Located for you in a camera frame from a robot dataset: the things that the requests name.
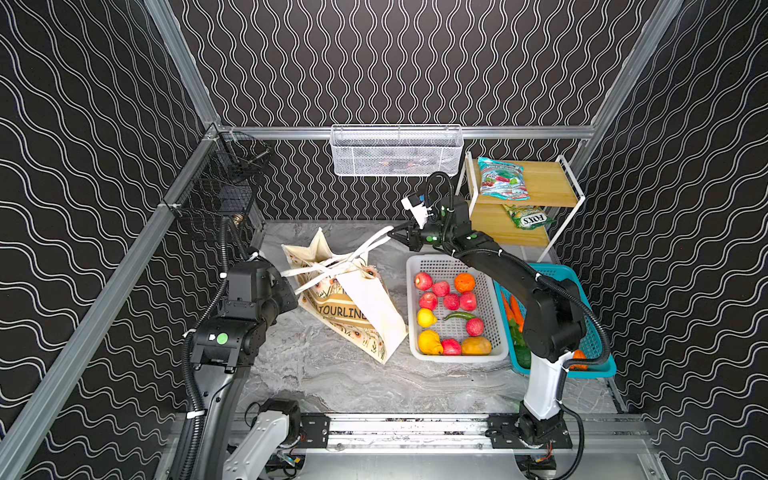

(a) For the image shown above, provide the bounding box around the cream canvas grocery bag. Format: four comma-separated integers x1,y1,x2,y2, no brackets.
281,226,407,364

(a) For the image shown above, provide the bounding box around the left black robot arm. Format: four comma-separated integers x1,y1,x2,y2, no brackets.
169,255,298,479

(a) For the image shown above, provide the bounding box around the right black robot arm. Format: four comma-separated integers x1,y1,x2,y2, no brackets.
388,195,610,446

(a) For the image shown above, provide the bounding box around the green red snack bag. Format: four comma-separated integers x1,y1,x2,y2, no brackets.
477,157,530,201

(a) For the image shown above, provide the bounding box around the green Fox's candy bag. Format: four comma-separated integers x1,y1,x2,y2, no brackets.
502,205,555,230

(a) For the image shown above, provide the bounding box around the orange tangerine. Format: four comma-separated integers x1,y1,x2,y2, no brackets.
453,273,476,294

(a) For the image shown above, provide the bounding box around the red apple back left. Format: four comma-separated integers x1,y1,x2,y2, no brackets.
414,272,433,292

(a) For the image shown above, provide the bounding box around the red apple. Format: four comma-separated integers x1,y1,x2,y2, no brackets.
414,272,433,292
459,291,477,312
441,339,462,356
431,281,451,298

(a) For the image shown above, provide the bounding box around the red apple middle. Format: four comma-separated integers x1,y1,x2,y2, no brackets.
431,281,451,298

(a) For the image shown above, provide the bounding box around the white wooden two-tier shelf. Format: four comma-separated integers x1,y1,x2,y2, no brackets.
456,152,586,262

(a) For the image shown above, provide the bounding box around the red apple right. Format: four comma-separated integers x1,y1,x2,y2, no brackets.
459,291,477,312

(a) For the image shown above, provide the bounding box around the green chili pepper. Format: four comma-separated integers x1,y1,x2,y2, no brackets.
443,311,476,321

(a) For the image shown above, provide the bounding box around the white plastic fruit basket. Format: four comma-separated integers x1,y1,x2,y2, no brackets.
405,254,510,363

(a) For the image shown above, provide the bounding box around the small yellow lemon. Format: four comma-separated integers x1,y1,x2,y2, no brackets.
416,308,438,329

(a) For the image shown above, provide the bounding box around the orange carrot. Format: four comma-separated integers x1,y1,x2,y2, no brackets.
501,294,525,333

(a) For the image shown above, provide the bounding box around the yellow bumpy lemon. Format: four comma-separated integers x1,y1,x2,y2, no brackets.
418,330,444,356

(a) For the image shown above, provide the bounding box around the red apple front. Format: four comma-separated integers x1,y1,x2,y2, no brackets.
441,339,462,356

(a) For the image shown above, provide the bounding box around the yellow orange mango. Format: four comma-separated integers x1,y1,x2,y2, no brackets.
461,336,493,356

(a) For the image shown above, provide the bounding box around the green avocado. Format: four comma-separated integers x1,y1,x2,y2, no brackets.
514,345,531,370

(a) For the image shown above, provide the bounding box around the orange pumpkin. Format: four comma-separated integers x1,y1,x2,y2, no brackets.
569,350,589,371

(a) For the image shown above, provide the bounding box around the teal plastic vegetable basket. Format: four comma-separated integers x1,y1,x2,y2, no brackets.
494,263,616,379

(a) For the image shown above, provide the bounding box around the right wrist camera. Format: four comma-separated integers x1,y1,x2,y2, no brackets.
401,194,439,230

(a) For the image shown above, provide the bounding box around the black wire wall basket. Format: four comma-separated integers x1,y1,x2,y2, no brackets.
170,132,273,244

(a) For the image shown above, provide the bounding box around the white wire wall basket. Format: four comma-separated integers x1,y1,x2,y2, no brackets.
330,124,464,177

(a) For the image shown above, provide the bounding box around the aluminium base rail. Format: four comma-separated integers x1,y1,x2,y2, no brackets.
291,413,655,454

